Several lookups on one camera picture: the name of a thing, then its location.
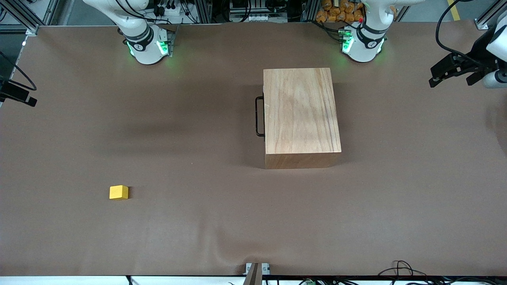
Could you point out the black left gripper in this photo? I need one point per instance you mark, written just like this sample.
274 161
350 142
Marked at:
478 56

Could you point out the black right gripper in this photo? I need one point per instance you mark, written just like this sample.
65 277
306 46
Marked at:
12 91

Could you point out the yellow wooden block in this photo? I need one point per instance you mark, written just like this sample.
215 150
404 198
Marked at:
118 192

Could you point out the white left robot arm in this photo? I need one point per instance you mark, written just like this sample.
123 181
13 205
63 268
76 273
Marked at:
362 49

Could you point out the wooden drawer cabinet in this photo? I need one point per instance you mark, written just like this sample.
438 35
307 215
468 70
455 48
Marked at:
301 111

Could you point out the yellow floor tape strip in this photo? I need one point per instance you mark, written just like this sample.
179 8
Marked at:
454 10

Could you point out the brown table mat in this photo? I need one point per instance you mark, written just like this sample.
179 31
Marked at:
158 138

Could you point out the pile of orange objects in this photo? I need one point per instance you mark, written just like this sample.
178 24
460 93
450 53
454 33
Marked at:
336 12

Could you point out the white power strip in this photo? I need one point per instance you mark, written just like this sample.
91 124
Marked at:
259 18

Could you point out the aluminium frame profile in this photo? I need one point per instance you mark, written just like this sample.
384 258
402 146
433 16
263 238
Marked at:
491 18
20 18

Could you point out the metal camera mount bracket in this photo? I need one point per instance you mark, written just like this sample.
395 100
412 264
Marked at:
256 270

